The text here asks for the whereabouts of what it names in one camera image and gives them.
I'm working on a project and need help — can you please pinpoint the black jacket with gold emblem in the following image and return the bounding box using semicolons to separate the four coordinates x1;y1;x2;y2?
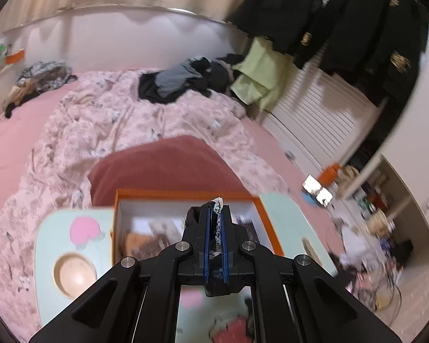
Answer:
229;0;326;68
322;0;429;143

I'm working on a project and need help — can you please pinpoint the orange cardboard box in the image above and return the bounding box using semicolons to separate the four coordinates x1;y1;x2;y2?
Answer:
112;190;285;258

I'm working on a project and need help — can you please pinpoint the pile of clutter on floor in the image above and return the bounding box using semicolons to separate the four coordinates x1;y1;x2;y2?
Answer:
325;214;404;311

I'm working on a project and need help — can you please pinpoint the smartphone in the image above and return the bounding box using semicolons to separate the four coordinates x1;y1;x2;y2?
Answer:
302;175;334;208

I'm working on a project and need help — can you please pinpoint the white padded headboard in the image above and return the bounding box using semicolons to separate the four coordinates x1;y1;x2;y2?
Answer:
3;5;258;90

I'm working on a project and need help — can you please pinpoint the grey patterned garment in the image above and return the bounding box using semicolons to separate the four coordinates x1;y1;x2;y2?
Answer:
16;61;77;91

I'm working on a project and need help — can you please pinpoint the mint cartoon-print bed table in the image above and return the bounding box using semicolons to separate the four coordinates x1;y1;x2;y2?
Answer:
34;192;338;343

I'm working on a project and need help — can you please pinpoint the white louvered wardrobe door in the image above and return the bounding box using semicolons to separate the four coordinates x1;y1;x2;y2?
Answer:
265;53;390;172

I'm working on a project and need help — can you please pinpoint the beige cloth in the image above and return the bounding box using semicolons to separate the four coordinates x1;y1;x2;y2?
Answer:
338;166;360;190

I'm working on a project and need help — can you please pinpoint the pile of dark clothes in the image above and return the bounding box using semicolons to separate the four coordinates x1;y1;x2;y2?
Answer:
139;54;244;102

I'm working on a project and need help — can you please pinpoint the cluttered shelf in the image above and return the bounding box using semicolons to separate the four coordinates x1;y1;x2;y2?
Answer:
350;171;415;258

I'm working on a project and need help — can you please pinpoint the red knitted cushion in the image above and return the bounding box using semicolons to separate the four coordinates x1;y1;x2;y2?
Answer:
88;136;258;208

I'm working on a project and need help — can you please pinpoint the light green garment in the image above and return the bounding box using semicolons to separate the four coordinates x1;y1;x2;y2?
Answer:
231;37;290;113

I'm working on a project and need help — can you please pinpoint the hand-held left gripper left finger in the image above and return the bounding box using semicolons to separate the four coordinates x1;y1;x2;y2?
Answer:
29;204;211;343

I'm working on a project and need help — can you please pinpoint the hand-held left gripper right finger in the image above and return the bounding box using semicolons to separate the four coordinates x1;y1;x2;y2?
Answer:
220;204;403;343

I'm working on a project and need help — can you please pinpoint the orange bottle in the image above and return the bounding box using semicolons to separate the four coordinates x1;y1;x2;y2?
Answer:
320;163;340;186

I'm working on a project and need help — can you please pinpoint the pink printed duvet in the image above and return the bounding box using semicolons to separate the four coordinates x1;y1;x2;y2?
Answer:
0;69;297;329

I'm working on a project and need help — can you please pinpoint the beige and black garment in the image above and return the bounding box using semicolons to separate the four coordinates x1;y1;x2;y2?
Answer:
2;82;40;118

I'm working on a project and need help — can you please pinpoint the black lace-trimmed scrunchie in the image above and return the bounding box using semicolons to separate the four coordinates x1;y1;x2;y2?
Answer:
185;196;251;298

